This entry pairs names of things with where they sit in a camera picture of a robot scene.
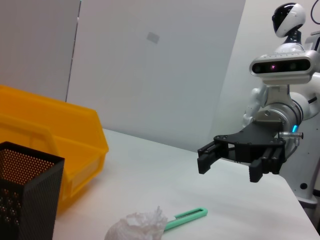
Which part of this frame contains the right gripper cable with plug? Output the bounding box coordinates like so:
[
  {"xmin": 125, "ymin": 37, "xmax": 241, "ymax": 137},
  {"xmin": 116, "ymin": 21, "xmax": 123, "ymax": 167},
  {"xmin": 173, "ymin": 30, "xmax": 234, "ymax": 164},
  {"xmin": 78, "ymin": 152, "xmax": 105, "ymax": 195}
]
[{"xmin": 278, "ymin": 131, "xmax": 304, "ymax": 161}]

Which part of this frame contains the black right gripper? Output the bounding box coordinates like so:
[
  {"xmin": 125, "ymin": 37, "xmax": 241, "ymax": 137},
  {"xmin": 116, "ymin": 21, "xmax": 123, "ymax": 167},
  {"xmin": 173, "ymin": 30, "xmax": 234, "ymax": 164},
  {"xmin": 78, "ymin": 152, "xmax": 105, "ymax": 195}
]
[{"xmin": 197, "ymin": 119, "xmax": 287, "ymax": 184}]

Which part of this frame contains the yellow plastic storage bin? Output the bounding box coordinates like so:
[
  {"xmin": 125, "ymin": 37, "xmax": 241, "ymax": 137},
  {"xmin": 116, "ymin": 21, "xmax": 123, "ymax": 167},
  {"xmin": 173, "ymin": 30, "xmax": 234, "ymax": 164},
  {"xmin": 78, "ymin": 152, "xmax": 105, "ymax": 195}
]
[{"xmin": 0, "ymin": 84, "xmax": 110, "ymax": 216}]

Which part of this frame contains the white robot torso with head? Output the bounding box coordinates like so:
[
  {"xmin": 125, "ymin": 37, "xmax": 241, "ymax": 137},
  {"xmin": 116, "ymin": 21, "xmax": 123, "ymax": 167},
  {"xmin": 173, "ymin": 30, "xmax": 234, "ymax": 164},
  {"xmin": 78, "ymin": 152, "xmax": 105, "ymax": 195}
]
[{"xmin": 242, "ymin": 2, "xmax": 320, "ymax": 209}]

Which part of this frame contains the white paper ball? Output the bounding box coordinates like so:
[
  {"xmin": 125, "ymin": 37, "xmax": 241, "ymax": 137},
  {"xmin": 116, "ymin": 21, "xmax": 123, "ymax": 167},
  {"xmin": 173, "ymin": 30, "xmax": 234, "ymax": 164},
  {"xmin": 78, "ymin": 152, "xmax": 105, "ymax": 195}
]
[{"xmin": 103, "ymin": 205, "xmax": 169, "ymax": 240}]

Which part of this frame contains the black mesh pen holder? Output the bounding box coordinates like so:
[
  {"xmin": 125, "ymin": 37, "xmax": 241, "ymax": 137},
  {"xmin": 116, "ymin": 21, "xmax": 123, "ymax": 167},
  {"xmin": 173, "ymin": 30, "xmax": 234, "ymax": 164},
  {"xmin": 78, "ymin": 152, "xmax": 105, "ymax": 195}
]
[{"xmin": 0, "ymin": 141, "xmax": 66, "ymax": 240}]

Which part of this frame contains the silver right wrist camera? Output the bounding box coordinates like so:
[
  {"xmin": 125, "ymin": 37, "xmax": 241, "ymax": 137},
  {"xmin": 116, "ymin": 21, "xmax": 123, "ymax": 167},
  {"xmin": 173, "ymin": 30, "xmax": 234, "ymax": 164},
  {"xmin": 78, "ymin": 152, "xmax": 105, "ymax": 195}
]
[{"xmin": 249, "ymin": 49, "xmax": 317, "ymax": 87}]

